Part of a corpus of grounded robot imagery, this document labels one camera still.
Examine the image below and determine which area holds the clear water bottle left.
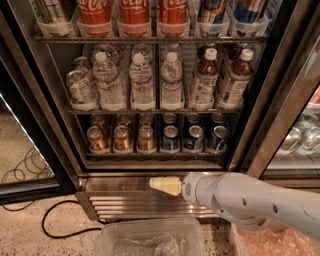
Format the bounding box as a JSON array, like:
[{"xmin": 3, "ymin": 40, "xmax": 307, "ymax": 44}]
[{"xmin": 93, "ymin": 52, "xmax": 126, "ymax": 111}]

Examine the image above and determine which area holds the stainless steel fridge grille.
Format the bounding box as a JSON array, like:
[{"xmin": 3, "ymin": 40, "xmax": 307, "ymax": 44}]
[{"xmin": 75, "ymin": 175, "xmax": 320, "ymax": 221}]

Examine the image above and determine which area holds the red coca-cola bottle left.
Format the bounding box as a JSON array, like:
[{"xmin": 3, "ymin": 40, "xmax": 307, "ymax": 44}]
[{"xmin": 77, "ymin": 0, "xmax": 113, "ymax": 37}]

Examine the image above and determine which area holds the brown tea bottle left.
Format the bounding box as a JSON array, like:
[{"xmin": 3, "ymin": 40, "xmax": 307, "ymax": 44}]
[{"xmin": 189, "ymin": 48, "xmax": 219, "ymax": 111}]

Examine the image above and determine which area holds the red coca-cola bottle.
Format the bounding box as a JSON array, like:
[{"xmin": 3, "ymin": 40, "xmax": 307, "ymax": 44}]
[
  {"xmin": 159, "ymin": 0, "xmax": 187, "ymax": 36},
  {"xmin": 77, "ymin": 0, "xmax": 113, "ymax": 37},
  {"xmin": 118, "ymin": 0, "xmax": 150, "ymax": 37}
]

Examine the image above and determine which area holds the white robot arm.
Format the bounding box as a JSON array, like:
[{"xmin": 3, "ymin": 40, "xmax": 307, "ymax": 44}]
[{"xmin": 149, "ymin": 172, "xmax": 320, "ymax": 240}]

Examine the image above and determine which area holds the gold can front left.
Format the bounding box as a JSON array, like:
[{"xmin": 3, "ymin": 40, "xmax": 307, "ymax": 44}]
[{"xmin": 87, "ymin": 126, "xmax": 108, "ymax": 151}]

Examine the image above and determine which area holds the red coca-cola bottle right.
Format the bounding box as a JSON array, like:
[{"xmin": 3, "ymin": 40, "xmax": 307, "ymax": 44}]
[{"xmin": 159, "ymin": 0, "xmax": 187, "ymax": 36}]

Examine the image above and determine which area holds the gold can rear left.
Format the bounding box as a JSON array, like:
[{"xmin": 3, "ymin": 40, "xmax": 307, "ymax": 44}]
[{"xmin": 90, "ymin": 114, "xmax": 105, "ymax": 128}]

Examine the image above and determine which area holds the gold can front middle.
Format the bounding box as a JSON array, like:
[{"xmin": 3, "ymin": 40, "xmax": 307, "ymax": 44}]
[{"xmin": 114, "ymin": 125, "xmax": 130, "ymax": 151}]

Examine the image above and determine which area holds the gold can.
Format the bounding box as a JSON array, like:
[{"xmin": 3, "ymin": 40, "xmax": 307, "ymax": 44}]
[
  {"xmin": 139, "ymin": 113, "xmax": 154, "ymax": 127},
  {"xmin": 87, "ymin": 126, "xmax": 108, "ymax": 151},
  {"xmin": 90, "ymin": 114, "xmax": 105, "ymax": 128},
  {"xmin": 114, "ymin": 125, "xmax": 130, "ymax": 151},
  {"xmin": 116, "ymin": 114, "xmax": 131, "ymax": 127},
  {"xmin": 138, "ymin": 126, "xmax": 154, "ymax": 150}
]

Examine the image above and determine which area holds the blue pepsi can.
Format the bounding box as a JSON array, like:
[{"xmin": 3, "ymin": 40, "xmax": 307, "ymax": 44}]
[
  {"xmin": 211, "ymin": 112, "xmax": 225, "ymax": 128},
  {"xmin": 163, "ymin": 113, "xmax": 177, "ymax": 126},
  {"xmin": 184, "ymin": 125, "xmax": 203, "ymax": 150},
  {"xmin": 184, "ymin": 113, "xmax": 201, "ymax": 128},
  {"xmin": 162, "ymin": 126, "xmax": 178, "ymax": 151},
  {"xmin": 208, "ymin": 125, "xmax": 228, "ymax": 151}
]

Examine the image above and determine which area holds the clear water bottle middle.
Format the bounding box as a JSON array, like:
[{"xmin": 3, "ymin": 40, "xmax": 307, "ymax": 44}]
[{"xmin": 129, "ymin": 53, "xmax": 155, "ymax": 110}]

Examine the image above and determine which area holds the gold can rear middle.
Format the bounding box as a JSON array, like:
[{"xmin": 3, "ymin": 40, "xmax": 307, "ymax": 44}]
[{"xmin": 116, "ymin": 114, "xmax": 131, "ymax": 127}]

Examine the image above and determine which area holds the silver can behind right door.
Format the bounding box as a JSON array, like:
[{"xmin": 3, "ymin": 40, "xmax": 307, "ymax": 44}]
[{"xmin": 297, "ymin": 127, "xmax": 320, "ymax": 155}]

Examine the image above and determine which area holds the clear water bottle right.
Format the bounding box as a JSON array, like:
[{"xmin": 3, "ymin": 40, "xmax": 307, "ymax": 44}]
[{"xmin": 161, "ymin": 52, "xmax": 183, "ymax": 110}]

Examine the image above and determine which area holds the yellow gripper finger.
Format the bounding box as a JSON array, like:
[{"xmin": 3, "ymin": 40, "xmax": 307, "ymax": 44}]
[{"xmin": 149, "ymin": 177, "xmax": 181, "ymax": 196}]

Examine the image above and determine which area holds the clear plastic bin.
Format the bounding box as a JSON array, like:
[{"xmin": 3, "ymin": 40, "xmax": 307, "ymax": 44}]
[{"xmin": 99, "ymin": 218, "xmax": 205, "ymax": 256}]

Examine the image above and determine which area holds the blue pepsi bottle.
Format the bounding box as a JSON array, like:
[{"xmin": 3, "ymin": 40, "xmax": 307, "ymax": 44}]
[
  {"xmin": 196, "ymin": 0, "xmax": 229, "ymax": 38},
  {"xmin": 231, "ymin": 0, "xmax": 269, "ymax": 37}
]

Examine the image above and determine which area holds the open glass fridge door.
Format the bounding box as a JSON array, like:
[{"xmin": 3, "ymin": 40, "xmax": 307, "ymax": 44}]
[{"xmin": 0, "ymin": 62, "xmax": 75, "ymax": 211}]

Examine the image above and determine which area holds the black power cable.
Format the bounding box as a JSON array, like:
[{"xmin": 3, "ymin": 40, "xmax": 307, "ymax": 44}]
[{"xmin": 41, "ymin": 199, "xmax": 108, "ymax": 240}]

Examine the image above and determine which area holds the brown tea bottle right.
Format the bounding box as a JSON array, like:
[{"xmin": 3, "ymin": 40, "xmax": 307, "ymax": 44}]
[{"xmin": 218, "ymin": 48, "xmax": 254, "ymax": 110}]

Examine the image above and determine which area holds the clear water bottle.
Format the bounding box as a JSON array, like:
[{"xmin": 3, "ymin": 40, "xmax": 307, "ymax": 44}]
[
  {"xmin": 93, "ymin": 52, "xmax": 126, "ymax": 111},
  {"xmin": 129, "ymin": 53, "xmax": 155, "ymax": 110},
  {"xmin": 161, "ymin": 52, "xmax": 183, "ymax": 110}
]

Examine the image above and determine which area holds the blue pepsi bottle left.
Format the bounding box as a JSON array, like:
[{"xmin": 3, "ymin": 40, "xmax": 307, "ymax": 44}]
[{"xmin": 196, "ymin": 0, "xmax": 229, "ymax": 38}]

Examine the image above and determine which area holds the blue pepsi bottle right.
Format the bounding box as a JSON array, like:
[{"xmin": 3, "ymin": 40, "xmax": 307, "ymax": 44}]
[{"xmin": 231, "ymin": 0, "xmax": 269, "ymax": 37}]

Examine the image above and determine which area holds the gold can front right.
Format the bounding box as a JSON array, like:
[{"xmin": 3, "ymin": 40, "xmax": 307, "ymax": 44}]
[{"xmin": 138, "ymin": 126, "xmax": 154, "ymax": 150}]

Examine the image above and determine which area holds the bin with pink bubble wrap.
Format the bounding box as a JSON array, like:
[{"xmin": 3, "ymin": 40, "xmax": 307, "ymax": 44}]
[{"xmin": 229, "ymin": 223, "xmax": 320, "ymax": 256}]

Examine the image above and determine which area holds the brown tea bottle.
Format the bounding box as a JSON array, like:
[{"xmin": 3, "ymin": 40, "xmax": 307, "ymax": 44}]
[
  {"xmin": 218, "ymin": 48, "xmax": 254, "ymax": 110},
  {"xmin": 189, "ymin": 48, "xmax": 219, "ymax": 111}
]

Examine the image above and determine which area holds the silver green can rear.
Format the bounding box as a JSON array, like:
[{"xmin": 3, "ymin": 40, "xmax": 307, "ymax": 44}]
[{"xmin": 72, "ymin": 56, "xmax": 92, "ymax": 75}]

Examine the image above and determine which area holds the red coca-cola bottle middle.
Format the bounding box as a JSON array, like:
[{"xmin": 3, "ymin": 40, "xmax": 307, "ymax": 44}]
[{"xmin": 118, "ymin": 0, "xmax": 150, "ymax": 37}]

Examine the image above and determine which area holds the gold can rear right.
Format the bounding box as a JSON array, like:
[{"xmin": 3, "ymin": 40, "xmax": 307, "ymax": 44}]
[{"xmin": 139, "ymin": 113, "xmax": 154, "ymax": 127}]

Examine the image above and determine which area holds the green white bottle top shelf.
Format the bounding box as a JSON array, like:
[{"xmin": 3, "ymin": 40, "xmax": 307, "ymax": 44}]
[{"xmin": 35, "ymin": 0, "xmax": 74, "ymax": 37}]

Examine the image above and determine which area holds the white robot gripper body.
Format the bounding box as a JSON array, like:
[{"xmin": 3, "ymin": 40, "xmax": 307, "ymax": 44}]
[{"xmin": 182, "ymin": 173, "xmax": 228, "ymax": 210}]

